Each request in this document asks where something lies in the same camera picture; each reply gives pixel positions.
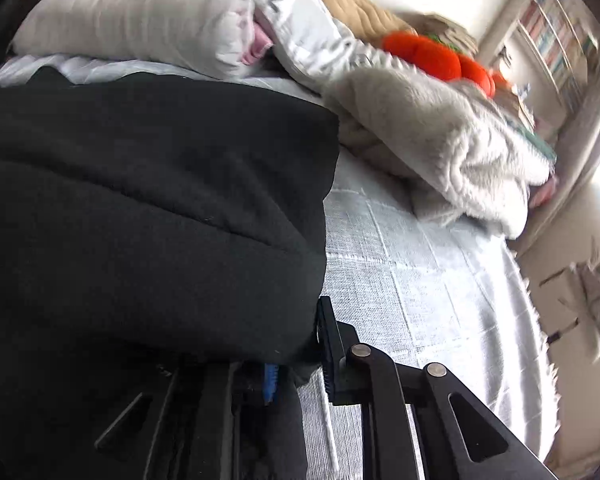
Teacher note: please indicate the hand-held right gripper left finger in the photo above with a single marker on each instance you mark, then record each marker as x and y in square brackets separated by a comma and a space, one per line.
[271, 385]

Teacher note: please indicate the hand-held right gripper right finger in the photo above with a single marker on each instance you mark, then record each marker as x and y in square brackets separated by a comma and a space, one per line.
[332, 360]

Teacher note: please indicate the black garment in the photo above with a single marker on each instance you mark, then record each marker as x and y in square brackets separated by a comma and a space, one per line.
[155, 210]

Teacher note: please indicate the white textured bedspread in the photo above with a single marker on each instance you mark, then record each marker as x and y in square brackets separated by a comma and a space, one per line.
[405, 285]

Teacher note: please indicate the cream fluffy blanket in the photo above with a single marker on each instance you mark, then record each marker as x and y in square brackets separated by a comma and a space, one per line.
[430, 135]

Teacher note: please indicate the teal patterned cloth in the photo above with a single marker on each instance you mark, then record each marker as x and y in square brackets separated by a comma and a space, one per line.
[537, 142]

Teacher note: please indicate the orange plush pumpkin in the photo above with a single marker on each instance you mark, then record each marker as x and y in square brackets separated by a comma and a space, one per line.
[420, 52]

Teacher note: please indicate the pink cloth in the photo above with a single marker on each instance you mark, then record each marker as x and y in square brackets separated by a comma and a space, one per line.
[257, 45]

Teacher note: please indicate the white printed quilt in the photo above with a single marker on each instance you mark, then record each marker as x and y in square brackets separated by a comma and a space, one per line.
[305, 25]

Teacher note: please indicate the beige striped cushion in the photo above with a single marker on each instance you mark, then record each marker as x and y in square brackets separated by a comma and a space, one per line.
[450, 27]

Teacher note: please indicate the pale grey pillow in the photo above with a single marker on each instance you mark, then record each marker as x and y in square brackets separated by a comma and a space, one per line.
[130, 25]

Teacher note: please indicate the white bookshelf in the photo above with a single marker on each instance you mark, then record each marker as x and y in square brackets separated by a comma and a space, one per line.
[550, 35]

